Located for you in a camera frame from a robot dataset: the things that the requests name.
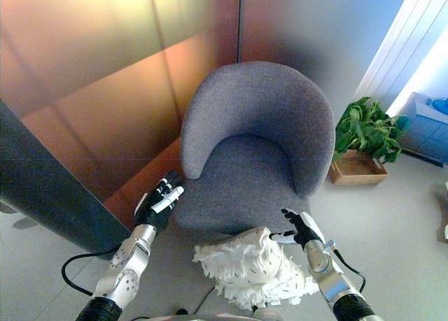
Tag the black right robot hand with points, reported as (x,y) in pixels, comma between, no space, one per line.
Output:
(308,230)

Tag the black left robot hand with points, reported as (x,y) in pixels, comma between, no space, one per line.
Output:
(155,209)

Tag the white fluffy duster cloth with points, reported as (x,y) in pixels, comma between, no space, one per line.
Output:
(255,265)

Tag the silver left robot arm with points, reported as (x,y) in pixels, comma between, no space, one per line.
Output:
(122,275)

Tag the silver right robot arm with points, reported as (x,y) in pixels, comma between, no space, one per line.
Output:
(332,279)

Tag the wooden planter box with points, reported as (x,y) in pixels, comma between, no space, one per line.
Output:
(353,170)

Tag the grey upholstered armchair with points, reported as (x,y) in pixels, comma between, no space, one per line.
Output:
(259,167)

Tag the green leafy potted plant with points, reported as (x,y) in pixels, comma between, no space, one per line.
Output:
(364,128)

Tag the dark grey partition panel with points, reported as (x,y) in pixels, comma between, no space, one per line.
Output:
(42,181)

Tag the pale blue cabinet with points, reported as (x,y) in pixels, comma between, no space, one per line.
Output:
(427,132)

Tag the blue plastic bottle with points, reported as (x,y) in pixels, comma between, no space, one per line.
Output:
(439,104)

